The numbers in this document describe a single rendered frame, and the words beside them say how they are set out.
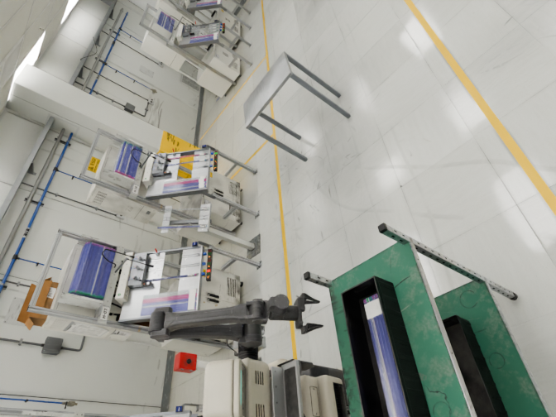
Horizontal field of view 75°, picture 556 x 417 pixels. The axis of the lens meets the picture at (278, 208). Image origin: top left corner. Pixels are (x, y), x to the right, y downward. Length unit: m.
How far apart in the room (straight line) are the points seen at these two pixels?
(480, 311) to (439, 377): 0.70
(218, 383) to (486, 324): 1.20
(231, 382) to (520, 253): 1.65
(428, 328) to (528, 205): 1.26
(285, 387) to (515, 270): 1.38
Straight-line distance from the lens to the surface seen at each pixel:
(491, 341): 1.95
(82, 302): 3.59
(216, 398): 1.52
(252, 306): 1.40
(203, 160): 4.51
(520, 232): 2.41
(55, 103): 6.30
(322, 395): 1.88
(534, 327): 2.27
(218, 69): 7.32
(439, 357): 1.36
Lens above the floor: 2.12
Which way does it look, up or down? 31 degrees down
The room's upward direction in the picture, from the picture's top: 65 degrees counter-clockwise
